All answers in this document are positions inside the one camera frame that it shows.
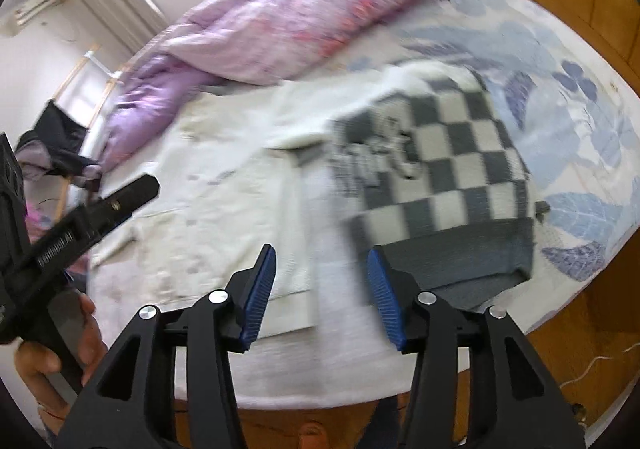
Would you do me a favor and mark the purple floral quilt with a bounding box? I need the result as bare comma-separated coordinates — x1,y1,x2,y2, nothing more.
97,0,443,174

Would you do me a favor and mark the white cable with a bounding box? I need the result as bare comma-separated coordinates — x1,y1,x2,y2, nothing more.
560,341,640,390

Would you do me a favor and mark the person's left hand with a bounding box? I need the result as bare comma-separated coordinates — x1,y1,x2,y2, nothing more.
15,291,108,426

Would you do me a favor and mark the grey white checkered cardigan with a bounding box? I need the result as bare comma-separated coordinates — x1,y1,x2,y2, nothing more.
327,76,551,317

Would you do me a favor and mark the grey garment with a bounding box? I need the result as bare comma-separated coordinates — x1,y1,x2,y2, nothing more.
17,139,56,180

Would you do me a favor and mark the wooden bar clothes rack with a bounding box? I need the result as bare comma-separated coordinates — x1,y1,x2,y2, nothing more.
50,50,126,225

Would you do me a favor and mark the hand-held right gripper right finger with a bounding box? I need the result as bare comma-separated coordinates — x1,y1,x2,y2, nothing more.
366,245,587,449

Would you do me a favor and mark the black jacket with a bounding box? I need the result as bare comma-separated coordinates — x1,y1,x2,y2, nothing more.
15,99,101,180

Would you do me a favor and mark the wall air conditioner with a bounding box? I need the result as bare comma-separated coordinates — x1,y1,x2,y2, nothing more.
10,0,66,30

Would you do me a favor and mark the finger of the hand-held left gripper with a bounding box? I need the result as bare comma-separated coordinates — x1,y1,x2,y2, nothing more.
30,174,161,275

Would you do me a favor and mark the cream knit garment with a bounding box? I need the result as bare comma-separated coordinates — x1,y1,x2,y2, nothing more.
87,66,401,337

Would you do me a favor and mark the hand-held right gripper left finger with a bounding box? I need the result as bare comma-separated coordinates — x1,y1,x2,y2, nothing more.
55,243,277,449

